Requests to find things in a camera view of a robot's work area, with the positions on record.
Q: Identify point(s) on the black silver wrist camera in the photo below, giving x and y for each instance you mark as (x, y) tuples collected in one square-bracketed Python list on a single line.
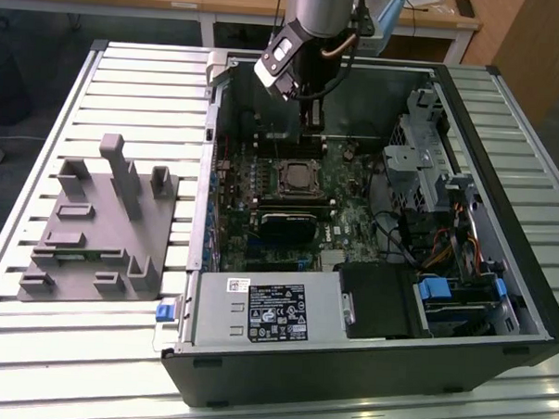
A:
[(279, 56)]

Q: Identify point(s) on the grey parts rack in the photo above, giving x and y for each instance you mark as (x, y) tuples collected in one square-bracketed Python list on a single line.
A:
[(106, 239)]

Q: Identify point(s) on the wooden cabinet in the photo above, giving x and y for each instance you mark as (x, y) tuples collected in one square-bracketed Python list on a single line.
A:
[(537, 44)]

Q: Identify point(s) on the round coin cell battery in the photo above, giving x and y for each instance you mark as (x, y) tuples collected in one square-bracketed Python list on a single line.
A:
[(349, 151)]

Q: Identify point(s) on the black open PC case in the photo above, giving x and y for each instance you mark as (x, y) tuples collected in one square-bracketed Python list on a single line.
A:
[(300, 373)]

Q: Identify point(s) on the silver power supply unit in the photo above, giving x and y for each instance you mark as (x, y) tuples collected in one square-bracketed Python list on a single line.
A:
[(219, 309)]

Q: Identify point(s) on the black phone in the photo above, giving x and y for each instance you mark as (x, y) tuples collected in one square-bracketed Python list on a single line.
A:
[(464, 6)]

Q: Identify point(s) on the CPU socket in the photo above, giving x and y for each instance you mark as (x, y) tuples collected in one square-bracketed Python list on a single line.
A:
[(277, 161)]

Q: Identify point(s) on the green motherboard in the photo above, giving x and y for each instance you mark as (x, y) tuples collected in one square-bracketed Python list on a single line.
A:
[(349, 217)]

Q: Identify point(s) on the blue plastic tab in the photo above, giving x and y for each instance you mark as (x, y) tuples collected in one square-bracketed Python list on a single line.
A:
[(499, 288)]

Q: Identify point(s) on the green RAM stick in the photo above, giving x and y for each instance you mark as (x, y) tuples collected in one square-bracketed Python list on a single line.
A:
[(80, 255)]

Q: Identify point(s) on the blue case latch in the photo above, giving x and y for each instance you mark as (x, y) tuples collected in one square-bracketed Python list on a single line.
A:
[(164, 311)]

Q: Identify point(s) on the black RAM slot bank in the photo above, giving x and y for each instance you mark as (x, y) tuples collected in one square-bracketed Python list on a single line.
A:
[(293, 203), (287, 147)]

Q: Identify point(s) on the metal drive cage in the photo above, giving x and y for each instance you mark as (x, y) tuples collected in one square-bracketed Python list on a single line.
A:
[(404, 164)]

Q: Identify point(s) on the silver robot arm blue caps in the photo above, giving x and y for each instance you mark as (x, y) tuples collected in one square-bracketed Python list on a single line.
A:
[(323, 12)]

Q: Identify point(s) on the black graphics card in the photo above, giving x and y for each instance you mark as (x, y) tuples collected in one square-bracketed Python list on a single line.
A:
[(285, 226)]

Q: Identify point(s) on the silver CPU green board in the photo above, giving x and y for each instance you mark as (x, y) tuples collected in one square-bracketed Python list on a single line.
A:
[(298, 175)]

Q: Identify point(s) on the pale grey case corner bracket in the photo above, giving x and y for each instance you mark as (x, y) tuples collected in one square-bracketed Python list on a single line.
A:
[(216, 65)]

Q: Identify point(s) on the black plastic shroud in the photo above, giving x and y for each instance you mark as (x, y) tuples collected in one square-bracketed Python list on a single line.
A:
[(378, 297)]

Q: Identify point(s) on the silver chipset heatsink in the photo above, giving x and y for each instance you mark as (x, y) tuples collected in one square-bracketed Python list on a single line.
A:
[(334, 258)]

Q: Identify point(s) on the blue disk carrier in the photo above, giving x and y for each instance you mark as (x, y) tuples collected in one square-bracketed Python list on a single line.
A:
[(431, 290)]

